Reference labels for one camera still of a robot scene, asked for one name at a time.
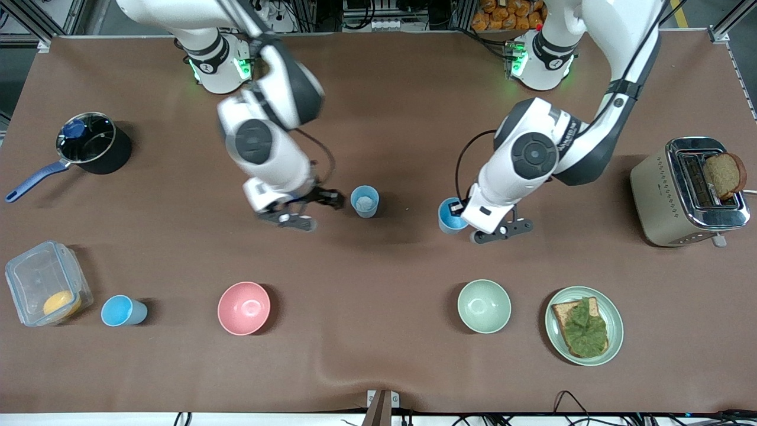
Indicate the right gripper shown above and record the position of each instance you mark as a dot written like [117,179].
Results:
[320,196]

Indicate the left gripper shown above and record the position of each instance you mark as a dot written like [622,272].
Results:
[456,209]

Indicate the blue plastic cup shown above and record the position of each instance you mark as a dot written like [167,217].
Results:
[118,310]
[449,223]
[365,204]

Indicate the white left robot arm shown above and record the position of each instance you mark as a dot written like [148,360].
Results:
[535,155]

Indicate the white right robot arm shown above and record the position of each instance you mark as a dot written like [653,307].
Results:
[260,142]

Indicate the pale green bowl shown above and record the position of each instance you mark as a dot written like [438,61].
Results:
[484,306]

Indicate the pink bowl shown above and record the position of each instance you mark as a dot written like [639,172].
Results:
[243,307]

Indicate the brown bread slice under lettuce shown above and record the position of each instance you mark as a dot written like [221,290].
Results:
[559,313]

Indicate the green lettuce leaf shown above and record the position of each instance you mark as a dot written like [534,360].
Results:
[585,331]

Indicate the small white power strip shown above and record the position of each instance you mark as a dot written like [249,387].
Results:
[390,25]

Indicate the pale green round plate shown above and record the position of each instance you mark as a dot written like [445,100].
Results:
[615,325]

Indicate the bag of orange buns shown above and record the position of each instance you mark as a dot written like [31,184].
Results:
[502,18]

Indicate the beige and chrome toaster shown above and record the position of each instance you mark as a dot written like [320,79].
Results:
[656,195]

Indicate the white power strip with plugs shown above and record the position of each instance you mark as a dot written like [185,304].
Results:
[263,9]

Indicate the glass lid with blue knob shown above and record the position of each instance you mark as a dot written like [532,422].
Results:
[89,142]

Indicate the brown bread slice in toaster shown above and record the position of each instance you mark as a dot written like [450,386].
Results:
[724,174]

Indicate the orange round food piece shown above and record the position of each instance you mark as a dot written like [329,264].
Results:
[59,303]

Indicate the clear plastic food container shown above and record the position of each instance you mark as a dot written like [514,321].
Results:
[35,278]

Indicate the metal table clamp bracket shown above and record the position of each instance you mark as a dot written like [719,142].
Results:
[381,408]

